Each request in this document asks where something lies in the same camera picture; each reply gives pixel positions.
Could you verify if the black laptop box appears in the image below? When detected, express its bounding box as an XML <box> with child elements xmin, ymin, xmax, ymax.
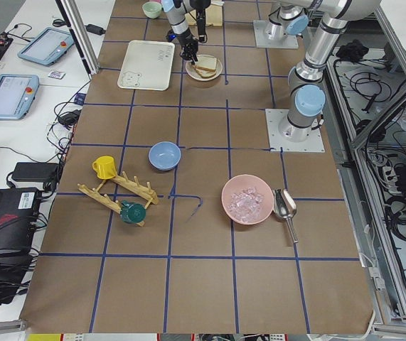
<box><xmin>0</xmin><ymin>187</ymin><xmax>41</xmax><ymax>258</ymax></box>

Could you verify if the dark green cup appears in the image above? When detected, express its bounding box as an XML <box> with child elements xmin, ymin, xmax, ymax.
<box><xmin>119</xmin><ymin>200</ymin><xmax>146</xmax><ymax>226</ymax></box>

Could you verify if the blue bowl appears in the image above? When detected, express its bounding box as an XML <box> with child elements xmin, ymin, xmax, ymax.
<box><xmin>149</xmin><ymin>141</ymin><xmax>181</xmax><ymax>171</ymax></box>

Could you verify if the pink bowl with ice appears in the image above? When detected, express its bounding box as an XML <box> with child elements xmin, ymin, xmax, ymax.
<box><xmin>221</xmin><ymin>174</ymin><xmax>274</xmax><ymax>225</ymax></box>

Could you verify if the black power adapter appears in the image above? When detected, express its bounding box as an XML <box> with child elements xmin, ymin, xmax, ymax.
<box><xmin>11</xmin><ymin>162</ymin><xmax>58</xmax><ymax>183</ymax></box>

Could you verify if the wooden cutting board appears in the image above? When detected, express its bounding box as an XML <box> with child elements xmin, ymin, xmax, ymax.
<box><xmin>205</xmin><ymin>4</ymin><xmax>223</xmax><ymax>27</ymax></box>

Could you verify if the teach pendant tablet near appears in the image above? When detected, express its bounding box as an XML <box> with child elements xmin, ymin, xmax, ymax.
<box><xmin>0</xmin><ymin>74</ymin><xmax>39</xmax><ymax>120</ymax></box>

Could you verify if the wooden dish rack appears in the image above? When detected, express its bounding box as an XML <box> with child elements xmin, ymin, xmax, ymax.
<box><xmin>77</xmin><ymin>170</ymin><xmax>160</xmax><ymax>228</ymax></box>

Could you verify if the white plate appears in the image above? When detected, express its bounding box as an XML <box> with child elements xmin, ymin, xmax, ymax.
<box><xmin>186</xmin><ymin>59</ymin><xmax>223</xmax><ymax>82</ymax></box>

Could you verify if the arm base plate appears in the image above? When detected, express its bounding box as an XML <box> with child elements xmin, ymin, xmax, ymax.
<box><xmin>253</xmin><ymin>20</ymin><xmax>299</xmax><ymax>50</ymax></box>
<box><xmin>265</xmin><ymin>109</ymin><xmax>325</xmax><ymax>153</ymax></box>

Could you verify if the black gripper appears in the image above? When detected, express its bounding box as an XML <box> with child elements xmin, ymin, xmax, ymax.
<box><xmin>178</xmin><ymin>30</ymin><xmax>198</xmax><ymax>60</ymax></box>

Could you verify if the yellow cup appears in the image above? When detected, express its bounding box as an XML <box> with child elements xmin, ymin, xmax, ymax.
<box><xmin>92</xmin><ymin>156</ymin><xmax>117</xmax><ymax>180</ymax></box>

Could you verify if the cream bear tray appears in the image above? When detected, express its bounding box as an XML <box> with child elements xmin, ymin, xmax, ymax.
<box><xmin>117</xmin><ymin>40</ymin><xmax>175</xmax><ymax>91</ymax></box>

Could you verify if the teach pendant tablet far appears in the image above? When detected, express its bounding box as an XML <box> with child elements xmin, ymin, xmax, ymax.
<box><xmin>17</xmin><ymin>27</ymin><xmax>74</xmax><ymax>66</ymax></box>

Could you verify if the green bowl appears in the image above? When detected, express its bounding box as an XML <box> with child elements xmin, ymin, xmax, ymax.
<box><xmin>142</xmin><ymin>1</ymin><xmax>162</xmax><ymax>19</ymax></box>

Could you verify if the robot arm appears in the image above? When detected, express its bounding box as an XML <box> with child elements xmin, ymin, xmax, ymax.
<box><xmin>269</xmin><ymin>0</ymin><xmax>380</xmax><ymax>143</ymax></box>
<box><xmin>161</xmin><ymin>0</ymin><xmax>198</xmax><ymax>64</ymax></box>

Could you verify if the bread slice under egg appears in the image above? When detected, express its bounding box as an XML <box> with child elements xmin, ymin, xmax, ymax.
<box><xmin>193</xmin><ymin>67</ymin><xmax>216</xmax><ymax>79</ymax></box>

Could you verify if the teach pendant tablet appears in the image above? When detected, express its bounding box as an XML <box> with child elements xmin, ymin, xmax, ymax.
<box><xmin>17</xmin><ymin>27</ymin><xmax>74</xmax><ymax>66</ymax></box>
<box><xmin>0</xmin><ymin>74</ymin><xmax>39</xmax><ymax>120</ymax></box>

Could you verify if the metal scoop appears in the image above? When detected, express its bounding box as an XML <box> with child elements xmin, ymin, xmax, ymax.
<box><xmin>272</xmin><ymin>189</ymin><xmax>299</xmax><ymax>244</ymax></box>

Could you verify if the bread slice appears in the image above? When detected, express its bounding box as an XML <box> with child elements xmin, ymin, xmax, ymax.
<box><xmin>193</xmin><ymin>67</ymin><xmax>216</xmax><ymax>79</ymax></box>
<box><xmin>195</xmin><ymin>55</ymin><xmax>218</xmax><ymax>72</ymax></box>

